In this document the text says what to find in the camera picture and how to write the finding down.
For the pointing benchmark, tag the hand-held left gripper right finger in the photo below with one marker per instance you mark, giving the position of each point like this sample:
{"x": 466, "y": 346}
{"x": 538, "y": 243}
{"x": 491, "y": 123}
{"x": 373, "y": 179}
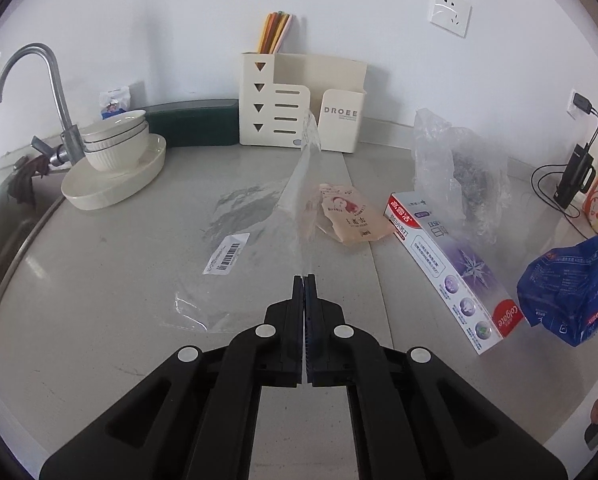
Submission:
{"x": 316, "y": 330}

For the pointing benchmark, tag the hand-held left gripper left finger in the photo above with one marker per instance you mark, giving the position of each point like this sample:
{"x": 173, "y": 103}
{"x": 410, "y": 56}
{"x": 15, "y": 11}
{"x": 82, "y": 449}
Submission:
{"x": 291, "y": 330}

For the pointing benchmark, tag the blue snack packet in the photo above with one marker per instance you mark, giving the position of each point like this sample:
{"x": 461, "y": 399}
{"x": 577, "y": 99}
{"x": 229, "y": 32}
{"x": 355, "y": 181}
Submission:
{"x": 564, "y": 285}

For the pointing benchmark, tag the white and purple toothpaste box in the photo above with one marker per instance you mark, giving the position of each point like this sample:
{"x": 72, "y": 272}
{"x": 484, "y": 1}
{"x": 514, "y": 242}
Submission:
{"x": 444, "y": 265}

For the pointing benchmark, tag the clear plastic bag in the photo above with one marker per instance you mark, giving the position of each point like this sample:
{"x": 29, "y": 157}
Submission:
{"x": 454, "y": 170}

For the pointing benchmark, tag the tan snack packet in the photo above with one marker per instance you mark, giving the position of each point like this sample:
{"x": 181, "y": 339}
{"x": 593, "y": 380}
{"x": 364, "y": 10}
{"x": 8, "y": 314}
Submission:
{"x": 349, "y": 215}

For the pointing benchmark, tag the black upright device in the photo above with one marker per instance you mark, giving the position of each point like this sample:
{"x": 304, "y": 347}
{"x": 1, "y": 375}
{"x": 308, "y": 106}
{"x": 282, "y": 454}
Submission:
{"x": 574, "y": 175}

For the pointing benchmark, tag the white oval dish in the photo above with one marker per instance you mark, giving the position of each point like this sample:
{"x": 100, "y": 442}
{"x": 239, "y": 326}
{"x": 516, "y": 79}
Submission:
{"x": 124, "y": 187}

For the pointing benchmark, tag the cream utensil organizer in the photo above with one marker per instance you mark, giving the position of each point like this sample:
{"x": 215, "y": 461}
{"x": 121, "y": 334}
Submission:
{"x": 289, "y": 105}

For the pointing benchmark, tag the black charger plug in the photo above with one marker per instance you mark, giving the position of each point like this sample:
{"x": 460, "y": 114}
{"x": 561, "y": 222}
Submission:
{"x": 582, "y": 103}

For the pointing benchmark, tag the dark green box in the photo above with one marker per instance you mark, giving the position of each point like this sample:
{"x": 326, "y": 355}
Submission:
{"x": 194, "y": 120}

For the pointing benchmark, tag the stacked white bowls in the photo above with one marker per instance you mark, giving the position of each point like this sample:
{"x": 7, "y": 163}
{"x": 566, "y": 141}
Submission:
{"x": 116, "y": 160}

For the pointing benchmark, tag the white ribbed bowl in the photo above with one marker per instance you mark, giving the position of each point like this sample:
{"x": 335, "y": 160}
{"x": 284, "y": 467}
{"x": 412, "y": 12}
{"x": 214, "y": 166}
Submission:
{"x": 121, "y": 143}
{"x": 114, "y": 122}

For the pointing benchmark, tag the small blue and white packet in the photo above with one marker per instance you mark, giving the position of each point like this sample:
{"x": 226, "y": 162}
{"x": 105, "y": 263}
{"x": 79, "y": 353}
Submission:
{"x": 115, "y": 102}

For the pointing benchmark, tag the bundle of colourful chopsticks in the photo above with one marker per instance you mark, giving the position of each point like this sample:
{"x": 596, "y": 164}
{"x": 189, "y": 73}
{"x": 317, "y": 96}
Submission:
{"x": 274, "y": 32}

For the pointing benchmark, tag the steel sink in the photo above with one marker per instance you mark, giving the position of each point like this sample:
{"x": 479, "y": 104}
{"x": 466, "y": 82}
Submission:
{"x": 9, "y": 230}

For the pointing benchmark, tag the brown cloth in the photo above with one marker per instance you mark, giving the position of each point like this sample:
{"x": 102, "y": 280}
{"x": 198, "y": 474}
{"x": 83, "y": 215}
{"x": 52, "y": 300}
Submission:
{"x": 26, "y": 180}

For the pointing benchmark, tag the steel faucet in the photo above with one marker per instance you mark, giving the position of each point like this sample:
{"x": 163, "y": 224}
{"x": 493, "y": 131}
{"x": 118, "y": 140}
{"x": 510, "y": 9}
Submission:
{"x": 54, "y": 75}

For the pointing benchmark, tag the white wall socket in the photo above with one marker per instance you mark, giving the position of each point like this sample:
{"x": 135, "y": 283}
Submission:
{"x": 450, "y": 10}

